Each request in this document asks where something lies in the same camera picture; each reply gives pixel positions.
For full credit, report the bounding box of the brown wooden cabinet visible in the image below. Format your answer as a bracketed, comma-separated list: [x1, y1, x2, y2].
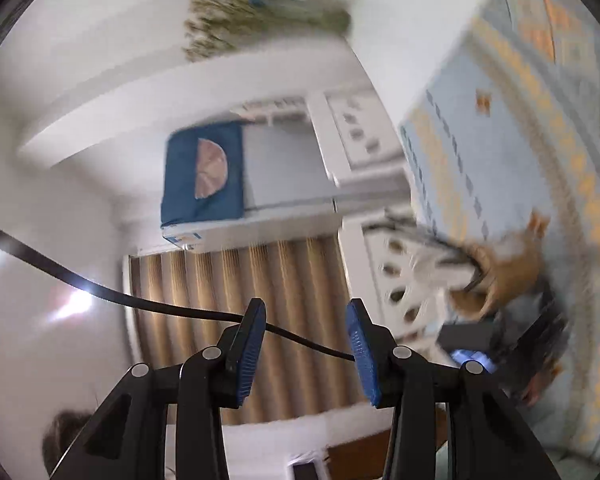
[327, 412, 448, 480]

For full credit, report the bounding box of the white dining chair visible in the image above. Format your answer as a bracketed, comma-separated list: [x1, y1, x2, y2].
[307, 91, 411, 186]
[340, 210, 481, 343]

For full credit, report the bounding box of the patterned blue tablecloth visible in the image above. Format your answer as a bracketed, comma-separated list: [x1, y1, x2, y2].
[397, 0, 600, 471]

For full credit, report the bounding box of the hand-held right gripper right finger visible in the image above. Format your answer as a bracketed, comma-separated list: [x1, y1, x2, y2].
[345, 298, 563, 480]

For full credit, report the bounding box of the wooden utensil holder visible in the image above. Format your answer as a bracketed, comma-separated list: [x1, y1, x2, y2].
[450, 212, 551, 321]

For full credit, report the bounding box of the black cable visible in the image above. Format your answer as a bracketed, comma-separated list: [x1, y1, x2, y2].
[0, 219, 356, 362]

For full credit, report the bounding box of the blue cloth with fan print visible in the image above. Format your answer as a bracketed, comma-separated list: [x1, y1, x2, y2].
[161, 122, 246, 228]

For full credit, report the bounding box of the beige striped curtain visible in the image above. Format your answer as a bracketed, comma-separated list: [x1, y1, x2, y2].
[125, 235, 381, 426]

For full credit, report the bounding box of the person's head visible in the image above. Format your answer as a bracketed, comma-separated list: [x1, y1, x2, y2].
[41, 410, 98, 478]

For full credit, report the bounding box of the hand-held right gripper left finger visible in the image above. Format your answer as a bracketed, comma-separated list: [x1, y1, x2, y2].
[50, 298, 267, 480]

